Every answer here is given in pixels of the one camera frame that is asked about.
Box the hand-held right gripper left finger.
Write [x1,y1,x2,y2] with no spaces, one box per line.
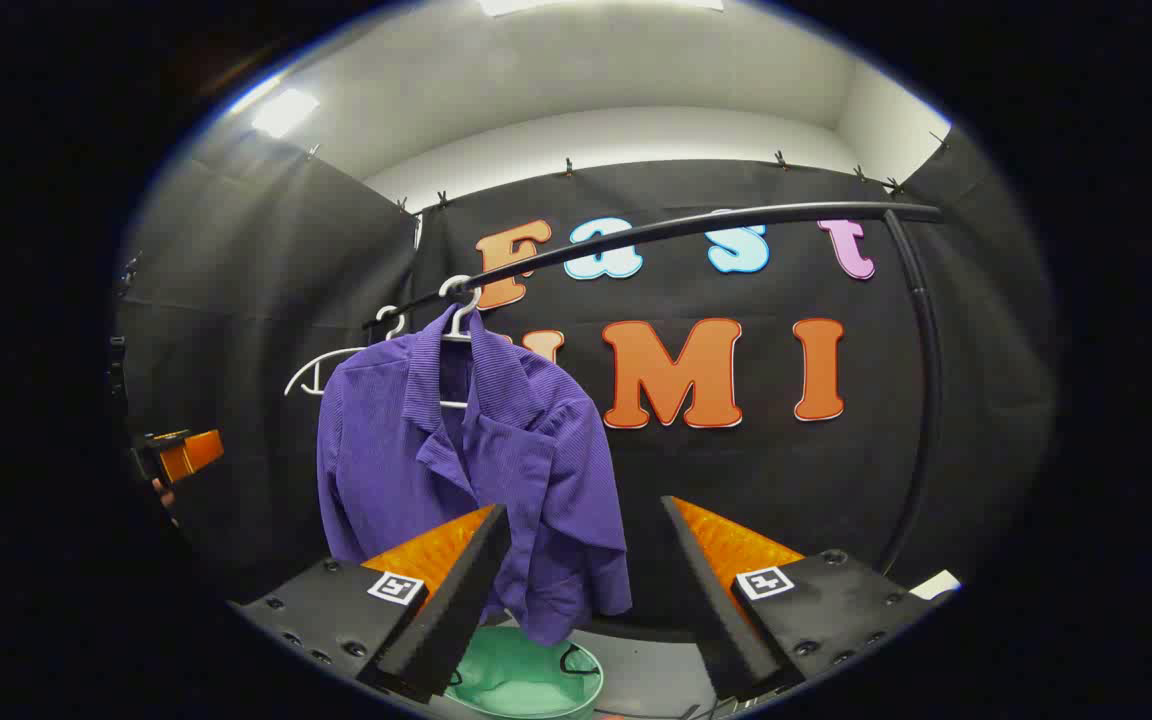
[228,503,514,704]

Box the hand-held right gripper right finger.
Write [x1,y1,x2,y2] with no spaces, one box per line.
[660,495,952,703]

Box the green laundry hamper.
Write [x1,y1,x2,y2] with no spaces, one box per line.
[441,625,605,719]

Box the black backdrop cloth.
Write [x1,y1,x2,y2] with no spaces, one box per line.
[111,130,1062,641]

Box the white clothes hanger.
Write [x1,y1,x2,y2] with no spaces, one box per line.
[283,304,409,399]
[436,275,485,411]

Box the purple shirt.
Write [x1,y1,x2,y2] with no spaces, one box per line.
[316,303,634,647]

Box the white paper piece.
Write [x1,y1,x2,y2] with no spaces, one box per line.
[908,569,963,602]

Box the row of black clips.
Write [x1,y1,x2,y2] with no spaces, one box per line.
[306,130,949,211]

